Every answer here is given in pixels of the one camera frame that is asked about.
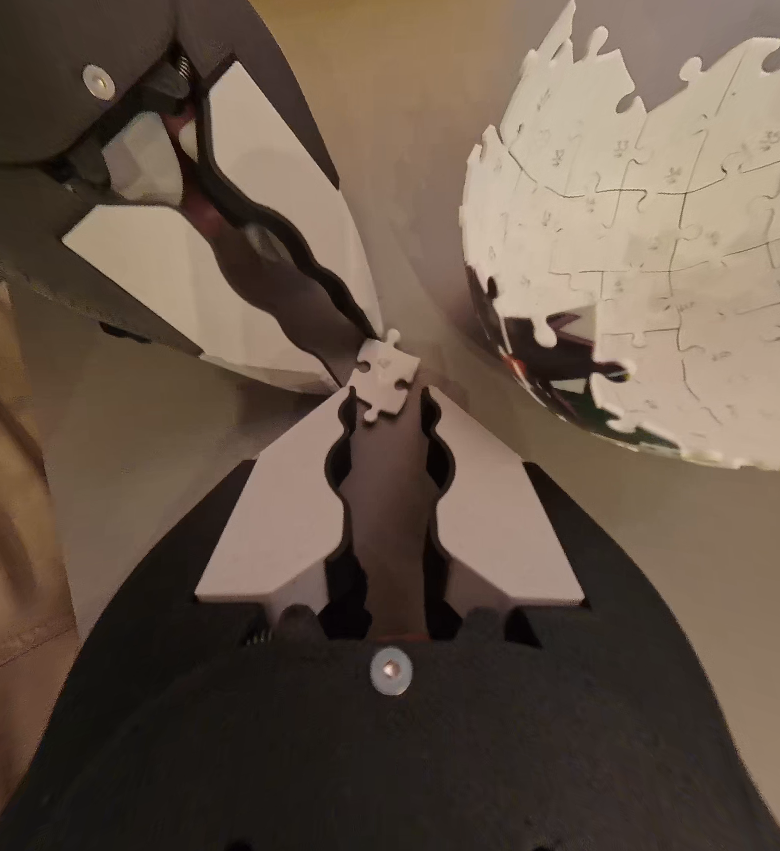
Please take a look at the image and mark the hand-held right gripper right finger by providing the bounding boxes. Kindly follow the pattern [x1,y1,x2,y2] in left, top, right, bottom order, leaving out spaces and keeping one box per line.
[419,386,588,614]

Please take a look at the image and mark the person's beige trousers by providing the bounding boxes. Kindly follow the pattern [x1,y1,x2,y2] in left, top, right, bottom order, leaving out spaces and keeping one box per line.
[0,242,81,851]

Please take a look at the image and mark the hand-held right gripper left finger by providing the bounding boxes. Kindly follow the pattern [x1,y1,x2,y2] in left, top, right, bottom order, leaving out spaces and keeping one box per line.
[193,386,359,621]

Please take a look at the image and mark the white partly built puzzle ball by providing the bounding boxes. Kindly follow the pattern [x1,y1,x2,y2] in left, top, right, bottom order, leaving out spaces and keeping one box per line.
[458,0,780,471]

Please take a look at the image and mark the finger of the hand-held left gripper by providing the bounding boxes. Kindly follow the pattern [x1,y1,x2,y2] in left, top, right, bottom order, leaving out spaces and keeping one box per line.
[193,60,385,339]
[60,112,343,394]

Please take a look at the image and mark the white puzzle piece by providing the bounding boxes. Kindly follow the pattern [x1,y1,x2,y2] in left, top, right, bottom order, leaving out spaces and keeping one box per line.
[353,328,423,424]

